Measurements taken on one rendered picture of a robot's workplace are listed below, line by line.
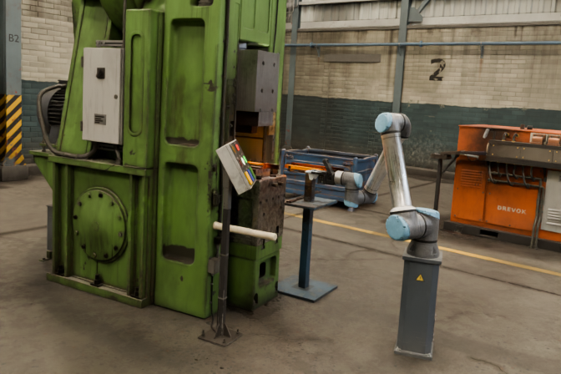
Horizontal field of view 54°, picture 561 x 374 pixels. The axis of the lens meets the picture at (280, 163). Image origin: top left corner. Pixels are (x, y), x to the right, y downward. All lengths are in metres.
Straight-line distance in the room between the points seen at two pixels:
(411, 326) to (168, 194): 1.76
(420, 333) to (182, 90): 2.11
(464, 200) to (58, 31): 6.62
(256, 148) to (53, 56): 5.94
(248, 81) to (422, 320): 1.82
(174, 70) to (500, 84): 7.96
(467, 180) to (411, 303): 3.52
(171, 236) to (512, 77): 8.09
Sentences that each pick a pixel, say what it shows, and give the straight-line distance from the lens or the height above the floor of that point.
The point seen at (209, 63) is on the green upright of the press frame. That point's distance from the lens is 3.47.
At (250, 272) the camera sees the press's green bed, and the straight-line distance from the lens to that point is 3.79.
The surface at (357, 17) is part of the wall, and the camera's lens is 12.33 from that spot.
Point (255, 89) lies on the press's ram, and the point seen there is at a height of 1.51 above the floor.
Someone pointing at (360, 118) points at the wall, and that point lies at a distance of 11.93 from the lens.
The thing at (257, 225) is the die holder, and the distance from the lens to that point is 3.67.
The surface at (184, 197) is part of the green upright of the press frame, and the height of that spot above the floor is 0.77.
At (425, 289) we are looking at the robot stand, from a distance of 3.35.
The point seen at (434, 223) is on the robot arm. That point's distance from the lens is 3.29.
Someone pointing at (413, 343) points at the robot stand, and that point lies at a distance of 3.47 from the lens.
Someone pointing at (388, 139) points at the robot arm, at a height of 1.27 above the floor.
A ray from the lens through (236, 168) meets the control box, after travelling 3.03.
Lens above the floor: 1.49
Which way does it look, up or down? 7 degrees down
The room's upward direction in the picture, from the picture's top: 3 degrees clockwise
